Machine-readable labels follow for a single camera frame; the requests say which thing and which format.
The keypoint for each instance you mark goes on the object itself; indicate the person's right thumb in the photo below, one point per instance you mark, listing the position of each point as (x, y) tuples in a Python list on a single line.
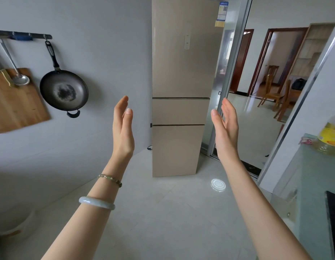
[(218, 120)]

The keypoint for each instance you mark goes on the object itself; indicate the wooden cutting board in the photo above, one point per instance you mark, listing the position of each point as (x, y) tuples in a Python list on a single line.
[(17, 105)]

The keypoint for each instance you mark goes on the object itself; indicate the person's left hand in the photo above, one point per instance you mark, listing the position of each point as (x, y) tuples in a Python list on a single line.
[(123, 135)]

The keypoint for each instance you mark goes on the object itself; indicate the silver sliding door frame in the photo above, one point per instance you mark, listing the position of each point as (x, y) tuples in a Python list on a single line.
[(232, 64)]

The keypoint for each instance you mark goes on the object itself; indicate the white bucket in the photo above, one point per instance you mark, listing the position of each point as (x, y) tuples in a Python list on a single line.
[(17, 227)]

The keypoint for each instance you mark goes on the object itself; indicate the pale jade bangle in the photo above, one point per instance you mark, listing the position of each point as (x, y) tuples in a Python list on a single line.
[(96, 203)]

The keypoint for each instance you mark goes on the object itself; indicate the person's left thumb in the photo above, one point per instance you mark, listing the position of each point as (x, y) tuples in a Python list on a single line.
[(127, 120)]

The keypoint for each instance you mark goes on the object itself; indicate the person's left forearm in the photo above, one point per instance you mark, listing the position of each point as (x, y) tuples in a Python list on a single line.
[(86, 216)]

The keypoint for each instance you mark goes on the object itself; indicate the wooden chair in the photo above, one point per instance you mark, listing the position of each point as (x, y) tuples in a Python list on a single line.
[(285, 101), (270, 92)]

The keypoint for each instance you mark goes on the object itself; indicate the black induction cooktop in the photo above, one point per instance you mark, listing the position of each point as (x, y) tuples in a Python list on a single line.
[(334, 222)]

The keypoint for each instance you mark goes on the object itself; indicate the black bag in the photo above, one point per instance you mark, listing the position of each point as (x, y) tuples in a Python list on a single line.
[(299, 84)]

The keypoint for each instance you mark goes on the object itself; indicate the pink plastic wrapper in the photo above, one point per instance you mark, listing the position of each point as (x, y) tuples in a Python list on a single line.
[(306, 140)]

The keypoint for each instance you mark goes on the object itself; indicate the beige three-door refrigerator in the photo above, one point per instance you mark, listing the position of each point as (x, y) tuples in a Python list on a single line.
[(181, 78)]

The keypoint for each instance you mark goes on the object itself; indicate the blue yellow energy label sticker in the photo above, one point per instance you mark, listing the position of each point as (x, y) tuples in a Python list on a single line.
[(222, 13)]

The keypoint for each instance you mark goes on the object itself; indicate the person's right forearm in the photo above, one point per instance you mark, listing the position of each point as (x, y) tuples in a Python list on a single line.
[(262, 213)]

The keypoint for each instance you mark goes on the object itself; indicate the round white floor drain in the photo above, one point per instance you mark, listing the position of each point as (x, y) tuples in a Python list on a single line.
[(218, 185)]

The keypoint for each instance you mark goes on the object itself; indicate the metal ladle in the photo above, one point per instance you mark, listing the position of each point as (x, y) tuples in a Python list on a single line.
[(13, 67)]

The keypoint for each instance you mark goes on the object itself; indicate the black frying pan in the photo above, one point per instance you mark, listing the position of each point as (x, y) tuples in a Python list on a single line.
[(64, 89)]

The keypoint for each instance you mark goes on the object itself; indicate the black wall hook rail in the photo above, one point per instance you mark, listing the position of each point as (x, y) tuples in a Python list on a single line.
[(24, 35)]

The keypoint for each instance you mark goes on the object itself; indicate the wooden shelf cabinet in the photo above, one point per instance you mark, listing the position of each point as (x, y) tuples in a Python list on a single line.
[(310, 51)]

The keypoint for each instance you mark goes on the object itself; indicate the person's right hand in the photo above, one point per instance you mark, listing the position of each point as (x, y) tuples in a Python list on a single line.
[(227, 138)]

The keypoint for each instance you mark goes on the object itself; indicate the yellow cooking oil bottle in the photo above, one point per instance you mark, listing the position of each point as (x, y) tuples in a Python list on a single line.
[(329, 135)]

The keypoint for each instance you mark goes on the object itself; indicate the brown wooden door frame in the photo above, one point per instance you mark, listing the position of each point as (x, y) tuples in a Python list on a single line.
[(264, 59)]

